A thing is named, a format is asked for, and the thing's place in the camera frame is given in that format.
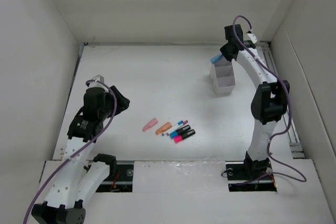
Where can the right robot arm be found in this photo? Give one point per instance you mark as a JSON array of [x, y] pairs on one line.
[[268, 106]]

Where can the orange highlighter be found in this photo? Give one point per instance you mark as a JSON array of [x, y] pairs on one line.
[[163, 128]]

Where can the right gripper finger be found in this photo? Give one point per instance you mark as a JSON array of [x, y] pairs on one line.
[[228, 56], [223, 50]]

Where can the white divided container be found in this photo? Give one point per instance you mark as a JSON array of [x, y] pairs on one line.
[[222, 77]]

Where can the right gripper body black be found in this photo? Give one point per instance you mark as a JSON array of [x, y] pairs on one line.
[[225, 51]]

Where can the thin pink capped pen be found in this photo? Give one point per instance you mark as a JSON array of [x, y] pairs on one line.
[[186, 121]]

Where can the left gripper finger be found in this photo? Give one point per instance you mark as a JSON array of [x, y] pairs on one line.
[[122, 105], [117, 93]]

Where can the front aluminium rail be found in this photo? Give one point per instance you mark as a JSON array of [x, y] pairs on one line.
[[167, 176]]

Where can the thin blue capped pen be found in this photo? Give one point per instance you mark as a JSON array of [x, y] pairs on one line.
[[174, 127]]

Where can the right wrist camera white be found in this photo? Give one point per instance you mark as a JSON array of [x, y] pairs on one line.
[[251, 37]]

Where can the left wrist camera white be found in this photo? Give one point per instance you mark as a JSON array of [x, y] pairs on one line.
[[96, 79]]

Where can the black marker blue cap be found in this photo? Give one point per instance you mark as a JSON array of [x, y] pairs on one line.
[[180, 131]]

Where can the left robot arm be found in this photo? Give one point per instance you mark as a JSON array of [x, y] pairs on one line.
[[75, 181]]

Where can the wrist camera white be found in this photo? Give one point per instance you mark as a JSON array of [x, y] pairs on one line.
[[251, 37], [96, 79]]

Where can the blue highlighter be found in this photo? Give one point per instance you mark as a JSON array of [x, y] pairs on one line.
[[217, 58]]

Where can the pink highlighter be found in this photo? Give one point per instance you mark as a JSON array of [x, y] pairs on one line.
[[150, 124]]

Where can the black marker pink cap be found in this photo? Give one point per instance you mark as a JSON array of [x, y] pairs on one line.
[[184, 135]]

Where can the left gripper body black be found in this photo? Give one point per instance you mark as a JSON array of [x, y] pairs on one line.
[[106, 112]]

